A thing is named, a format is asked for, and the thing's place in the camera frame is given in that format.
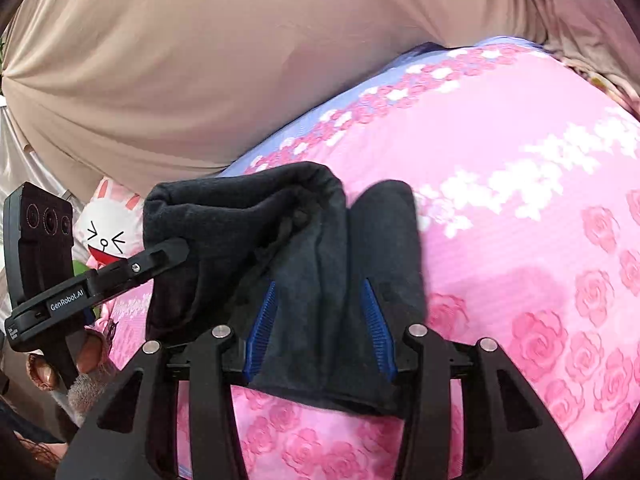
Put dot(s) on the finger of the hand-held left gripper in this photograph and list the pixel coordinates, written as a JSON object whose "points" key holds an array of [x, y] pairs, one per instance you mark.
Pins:
{"points": [[145, 262]]}

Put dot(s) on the person's left hand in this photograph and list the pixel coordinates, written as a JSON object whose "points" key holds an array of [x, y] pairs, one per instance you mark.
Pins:
{"points": [[87, 352]]}

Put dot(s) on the dark grey pants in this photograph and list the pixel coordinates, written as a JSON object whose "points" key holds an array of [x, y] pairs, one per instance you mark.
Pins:
{"points": [[310, 260]]}

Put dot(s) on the pink rose print bed sheet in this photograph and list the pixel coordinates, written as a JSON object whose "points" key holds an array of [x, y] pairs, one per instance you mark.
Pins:
{"points": [[500, 210]]}

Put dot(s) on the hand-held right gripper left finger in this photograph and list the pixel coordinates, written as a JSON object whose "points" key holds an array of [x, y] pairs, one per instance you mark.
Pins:
{"points": [[261, 330]]}

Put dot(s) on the beige cloth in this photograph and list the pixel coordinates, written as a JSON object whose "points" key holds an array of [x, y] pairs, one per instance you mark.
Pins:
{"points": [[210, 75]]}

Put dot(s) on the grey satin cloth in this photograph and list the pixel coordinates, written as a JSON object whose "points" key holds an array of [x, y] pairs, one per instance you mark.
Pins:
{"points": [[30, 160]]}

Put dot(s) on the white bunny pillow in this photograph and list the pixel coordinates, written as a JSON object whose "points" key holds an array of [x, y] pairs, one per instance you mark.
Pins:
{"points": [[107, 225]]}

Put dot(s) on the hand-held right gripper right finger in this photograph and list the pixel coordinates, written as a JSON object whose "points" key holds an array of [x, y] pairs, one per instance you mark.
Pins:
{"points": [[377, 330]]}

